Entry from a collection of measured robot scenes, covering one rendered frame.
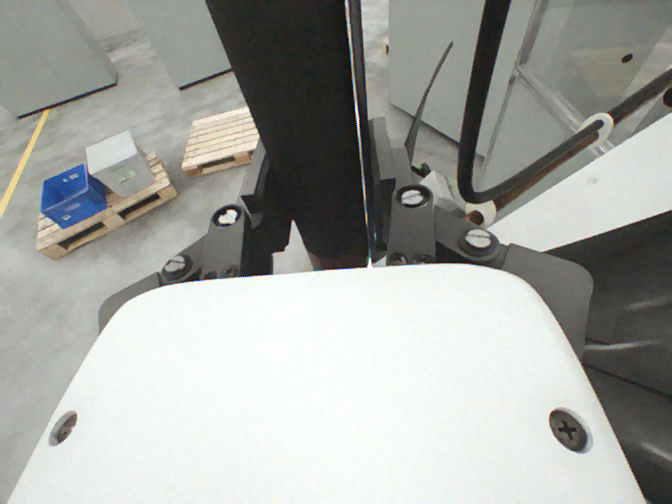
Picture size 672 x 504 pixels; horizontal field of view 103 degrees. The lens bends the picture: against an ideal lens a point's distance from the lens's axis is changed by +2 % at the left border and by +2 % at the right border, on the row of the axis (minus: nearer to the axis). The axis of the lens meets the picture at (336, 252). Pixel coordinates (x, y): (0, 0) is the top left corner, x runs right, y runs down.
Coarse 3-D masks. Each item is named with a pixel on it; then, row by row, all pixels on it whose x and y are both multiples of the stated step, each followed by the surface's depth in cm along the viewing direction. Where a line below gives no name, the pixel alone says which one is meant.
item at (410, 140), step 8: (448, 48) 32; (440, 64) 32; (432, 80) 33; (424, 96) 33; (424, 104) 38; (416, 112) 37; (416, 120) 35; (416, 128) 40; (408, 136) 34; (416, 136) 47; (408, 144) 37; (408, 152) 41
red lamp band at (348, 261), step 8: (360, 248) 13; (312, 256) 13; (344, 256) 13; (352, 256) 13; (360, 256) 13; (320, 264) 13; (328, 264) 13; (336, 264) 13; (344, 264) 13; (352, 264) 13
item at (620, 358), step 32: (640, 224) 21; (576, 256) 22; (608, 256) 20; (640, 256) 18; (608, 288) 17; (640, 288) 16; (608, 320) 16; (640, 320) 15; (608, 352) 14; (640, 352) 14; (608, 384) 13; (640, 384) 13; (608, 416) 13; (640, 416) 12; (640, 448) 11; (640, 480) 11
